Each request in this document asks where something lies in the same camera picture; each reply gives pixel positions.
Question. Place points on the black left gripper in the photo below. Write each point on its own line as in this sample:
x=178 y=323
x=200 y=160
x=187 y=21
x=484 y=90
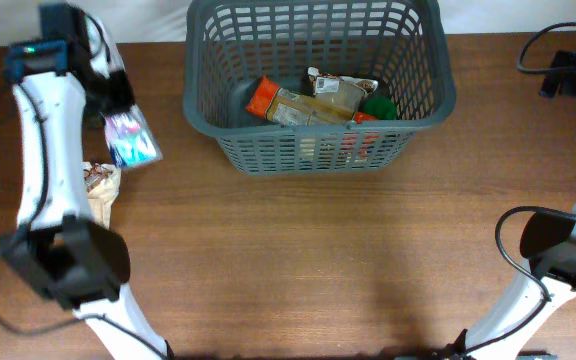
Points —
x=126 y=95

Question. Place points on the Kleenex tissue multipack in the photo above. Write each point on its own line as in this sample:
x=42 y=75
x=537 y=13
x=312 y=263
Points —
x=130 y=140

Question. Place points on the small brown paper snack bag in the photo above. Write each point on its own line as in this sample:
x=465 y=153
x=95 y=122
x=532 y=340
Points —
x=102 y=183

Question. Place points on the green lidded jar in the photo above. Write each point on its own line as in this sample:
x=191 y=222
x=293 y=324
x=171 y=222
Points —
x=380 y=107

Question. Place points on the beige brown coffee pouch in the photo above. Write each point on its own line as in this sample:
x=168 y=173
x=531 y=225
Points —
x=341 y=91

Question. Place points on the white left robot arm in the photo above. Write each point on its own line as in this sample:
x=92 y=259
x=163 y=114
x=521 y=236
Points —
x=58 y=248

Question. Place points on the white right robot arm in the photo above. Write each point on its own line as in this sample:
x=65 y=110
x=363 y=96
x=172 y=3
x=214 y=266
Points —
x=545 y=281

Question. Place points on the grey plastic basket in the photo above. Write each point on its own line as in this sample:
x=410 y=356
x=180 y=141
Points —
x=231 y=45

